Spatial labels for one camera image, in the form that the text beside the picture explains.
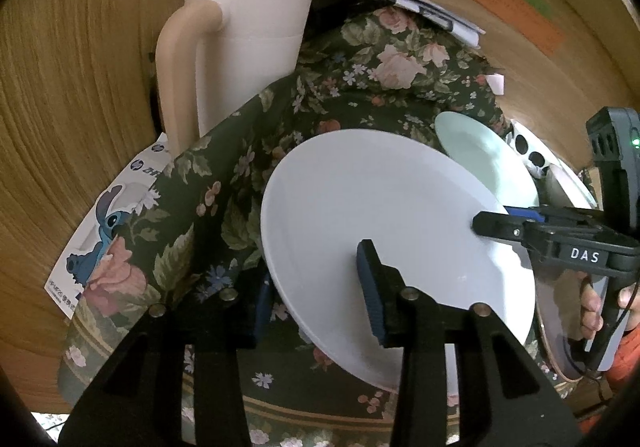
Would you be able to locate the mint green plate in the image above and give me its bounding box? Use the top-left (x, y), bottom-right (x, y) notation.
top-left (434, 111), bottom-right (539, 208)

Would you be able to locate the dark purple plate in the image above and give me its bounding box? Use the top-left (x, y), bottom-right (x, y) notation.
top-left (534, 266), bottom-right (584, 382)

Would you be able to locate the person right hand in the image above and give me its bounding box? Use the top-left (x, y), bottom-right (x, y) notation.
top-left (579, 276), bottom-right (640, 340)

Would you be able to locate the small white box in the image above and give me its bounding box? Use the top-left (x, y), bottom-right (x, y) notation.
top-left (485, 74), bottom-right (506, 96)

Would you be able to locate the floral dark tablecloth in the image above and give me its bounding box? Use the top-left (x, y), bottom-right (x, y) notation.
top-left (58, 7), bottom-right (511, 446)

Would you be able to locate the stitch cartoon sheet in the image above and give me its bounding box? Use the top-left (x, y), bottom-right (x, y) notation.
top-left (44, 134), bottom-right (170, 318)

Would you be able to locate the orange sticky note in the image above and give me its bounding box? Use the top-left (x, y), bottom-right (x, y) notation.
top-left (473, 0), bottom-right (564, 56)

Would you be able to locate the pink jug with handle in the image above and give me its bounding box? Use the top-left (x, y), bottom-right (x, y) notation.
top-left (155, 0), bottom-right (311, 157)

